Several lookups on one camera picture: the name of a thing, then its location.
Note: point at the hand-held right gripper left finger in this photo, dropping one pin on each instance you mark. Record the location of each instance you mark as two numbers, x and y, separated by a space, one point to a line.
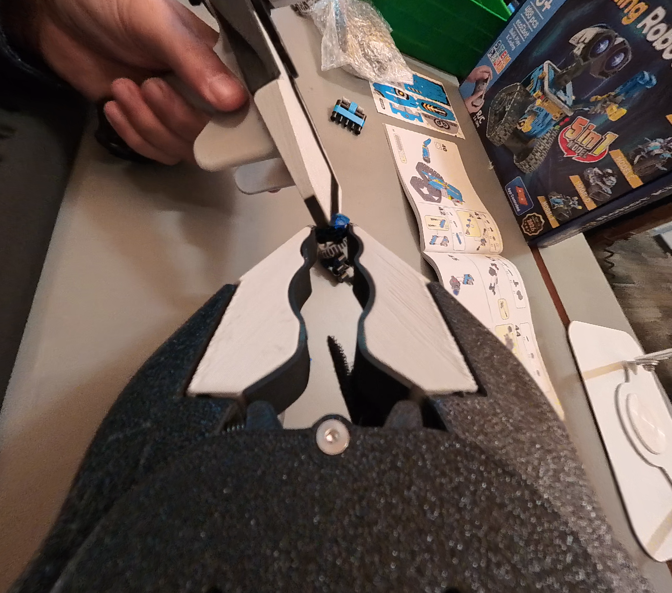
252 335

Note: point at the instruction booklet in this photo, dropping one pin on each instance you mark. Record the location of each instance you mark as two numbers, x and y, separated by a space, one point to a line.
451 215

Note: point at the grey gear brick assembly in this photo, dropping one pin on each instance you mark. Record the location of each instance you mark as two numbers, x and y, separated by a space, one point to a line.
332 251

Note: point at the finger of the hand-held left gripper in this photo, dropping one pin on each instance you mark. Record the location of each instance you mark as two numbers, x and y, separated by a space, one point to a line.
302 146

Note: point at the blue sticker sheet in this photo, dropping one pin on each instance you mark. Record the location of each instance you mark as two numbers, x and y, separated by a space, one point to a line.
417 102

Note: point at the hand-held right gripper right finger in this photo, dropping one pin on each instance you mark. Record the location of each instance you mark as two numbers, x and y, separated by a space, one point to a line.
414 335

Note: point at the person's left hand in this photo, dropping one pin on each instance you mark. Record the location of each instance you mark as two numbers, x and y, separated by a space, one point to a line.
105 26

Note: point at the white desk lamp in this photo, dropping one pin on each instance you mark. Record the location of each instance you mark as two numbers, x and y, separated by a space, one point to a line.
619 419

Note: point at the clear plastic parts bag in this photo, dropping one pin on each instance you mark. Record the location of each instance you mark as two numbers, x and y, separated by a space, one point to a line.
357 36

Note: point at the robot kit box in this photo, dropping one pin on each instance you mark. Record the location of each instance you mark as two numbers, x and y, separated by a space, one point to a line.
577 94

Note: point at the black blue brick assembly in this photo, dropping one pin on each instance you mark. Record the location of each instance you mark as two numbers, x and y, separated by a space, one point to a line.
347 116

